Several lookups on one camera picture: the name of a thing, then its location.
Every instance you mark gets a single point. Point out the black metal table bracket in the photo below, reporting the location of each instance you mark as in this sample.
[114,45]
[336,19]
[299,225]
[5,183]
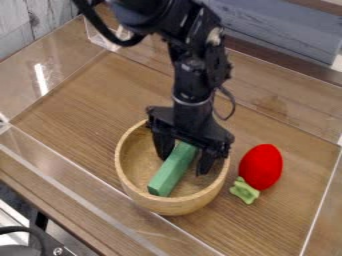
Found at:
[60,242]

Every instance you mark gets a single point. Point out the brown wooden bowl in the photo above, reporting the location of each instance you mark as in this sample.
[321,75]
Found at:
[138,163]

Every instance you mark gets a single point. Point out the green rectangular block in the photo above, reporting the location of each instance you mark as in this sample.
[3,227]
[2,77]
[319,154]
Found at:
[173,170]

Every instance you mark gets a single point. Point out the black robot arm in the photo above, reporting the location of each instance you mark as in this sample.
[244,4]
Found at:
[190,28]

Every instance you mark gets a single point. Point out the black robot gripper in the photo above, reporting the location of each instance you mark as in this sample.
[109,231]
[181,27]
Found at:
[190,123]

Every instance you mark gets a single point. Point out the red plush strawberry toy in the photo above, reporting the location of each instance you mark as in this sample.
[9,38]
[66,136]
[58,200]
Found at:
[259,173]

